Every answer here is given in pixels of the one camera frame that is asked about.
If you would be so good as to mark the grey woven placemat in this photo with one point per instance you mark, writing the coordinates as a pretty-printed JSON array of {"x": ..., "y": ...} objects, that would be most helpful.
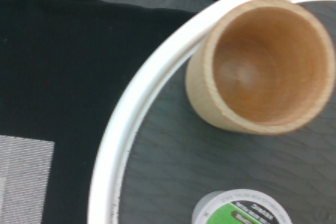
[{"x": 24, "y": 170}]

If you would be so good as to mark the white two-tier round shelf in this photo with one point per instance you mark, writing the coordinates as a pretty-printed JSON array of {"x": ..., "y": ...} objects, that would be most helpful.
[{"x": 165, "y": 158}]

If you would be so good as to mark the green-lidded coffee pod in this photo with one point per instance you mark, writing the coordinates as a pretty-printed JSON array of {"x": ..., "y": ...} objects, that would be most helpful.
[{"x": 240, "y": 206}]

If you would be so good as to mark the small wooden cup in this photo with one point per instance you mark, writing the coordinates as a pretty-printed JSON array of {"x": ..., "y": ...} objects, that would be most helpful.
[{"x": 261, "y": 74}]

